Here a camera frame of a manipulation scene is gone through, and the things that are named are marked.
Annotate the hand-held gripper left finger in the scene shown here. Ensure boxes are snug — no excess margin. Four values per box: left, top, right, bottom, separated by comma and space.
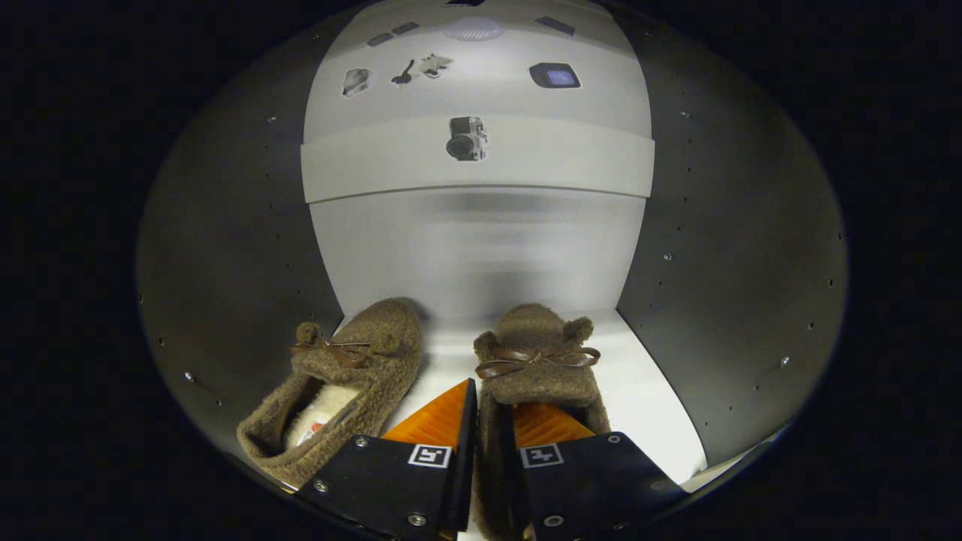
295, 378, 479, 541

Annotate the dark grey shoe cabinet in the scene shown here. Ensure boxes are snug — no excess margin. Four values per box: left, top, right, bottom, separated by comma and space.
135, 0, 850, 497

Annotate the brown fuzzy shoe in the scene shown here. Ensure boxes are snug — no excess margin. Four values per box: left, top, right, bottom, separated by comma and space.
237, 298, 423, 489
472, 303, 611, 541

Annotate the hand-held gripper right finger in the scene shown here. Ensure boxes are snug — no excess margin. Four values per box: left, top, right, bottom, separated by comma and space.
511, 402, 686, 541

